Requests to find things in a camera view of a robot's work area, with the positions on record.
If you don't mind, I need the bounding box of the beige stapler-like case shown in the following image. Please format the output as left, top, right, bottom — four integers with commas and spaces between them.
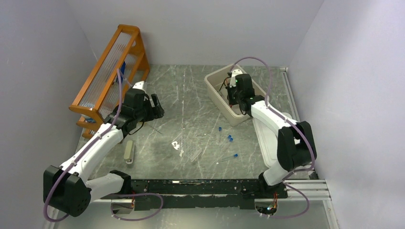
123, 140, 135, 165

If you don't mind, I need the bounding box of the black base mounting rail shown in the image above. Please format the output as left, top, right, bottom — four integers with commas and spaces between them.
106, 178, 288, 211

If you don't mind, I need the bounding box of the orange wooden test tube rack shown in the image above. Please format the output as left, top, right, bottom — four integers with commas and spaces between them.
69, 24, 150, 139

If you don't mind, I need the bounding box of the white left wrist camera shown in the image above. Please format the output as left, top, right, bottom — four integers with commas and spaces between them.
132, 81, 147, 93

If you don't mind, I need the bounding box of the blue capped clear tube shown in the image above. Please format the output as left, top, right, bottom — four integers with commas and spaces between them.
220, 154, 238, 162

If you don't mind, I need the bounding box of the white plastic bin lid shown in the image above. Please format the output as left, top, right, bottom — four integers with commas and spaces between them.
252, 112, 309, 168

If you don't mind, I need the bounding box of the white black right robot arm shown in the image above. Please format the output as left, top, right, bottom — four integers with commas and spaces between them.
226, 72, 316, 198

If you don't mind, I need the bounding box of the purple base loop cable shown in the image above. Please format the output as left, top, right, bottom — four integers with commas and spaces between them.
109, 193, 164, 221

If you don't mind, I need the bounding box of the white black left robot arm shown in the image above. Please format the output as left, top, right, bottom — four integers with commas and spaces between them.
43, 88, 164, 222

